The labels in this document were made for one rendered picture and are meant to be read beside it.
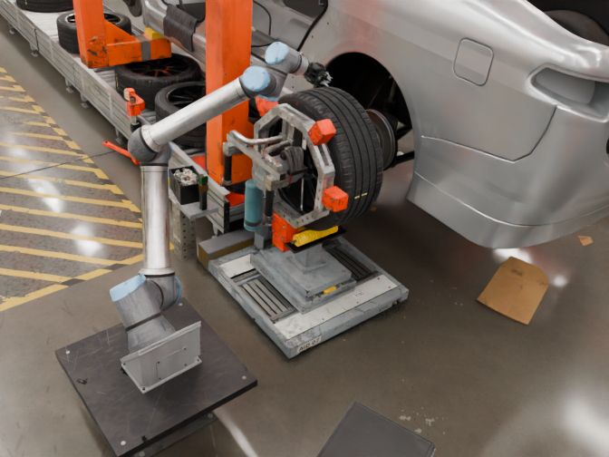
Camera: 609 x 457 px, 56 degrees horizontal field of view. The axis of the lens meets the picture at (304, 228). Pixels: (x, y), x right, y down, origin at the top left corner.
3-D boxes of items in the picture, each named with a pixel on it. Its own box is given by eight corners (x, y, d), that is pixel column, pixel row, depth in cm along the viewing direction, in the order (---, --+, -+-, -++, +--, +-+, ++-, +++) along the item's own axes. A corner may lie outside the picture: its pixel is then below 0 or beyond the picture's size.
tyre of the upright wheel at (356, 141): (340, 239, 302) (408, 175, 249) (304, 254, 290) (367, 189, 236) (283, 137, 318) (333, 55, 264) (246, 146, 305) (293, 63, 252)
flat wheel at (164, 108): (136, 130, 411) (134, 98, 398) (195, 102, 460) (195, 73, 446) (211, 158, 387) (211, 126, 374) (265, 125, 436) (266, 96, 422)
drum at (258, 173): (304, 185, 269) (306, 159, 261) (266, 197, 258) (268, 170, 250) (286, 172, 278) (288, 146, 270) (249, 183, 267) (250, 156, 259)
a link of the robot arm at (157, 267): (131, 314, 241) (126, 133, 236) (153, 306, 258) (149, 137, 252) (164, 316, 237) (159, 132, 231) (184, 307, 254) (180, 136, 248)
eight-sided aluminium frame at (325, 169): (325, 242, 268) (341, 136, 237) (314, 247, 265) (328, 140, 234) (261, 189, 302) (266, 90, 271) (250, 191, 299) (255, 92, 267)
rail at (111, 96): (236, 223, 345) (236, 191, 333) (222, 228, 340) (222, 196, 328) (84, 81, 499) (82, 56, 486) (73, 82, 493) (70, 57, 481)
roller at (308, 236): (341, 232, 293) (343, 223, 290) (294, 250, 277) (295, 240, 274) (333, 227, 297) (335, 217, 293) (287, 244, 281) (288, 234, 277)
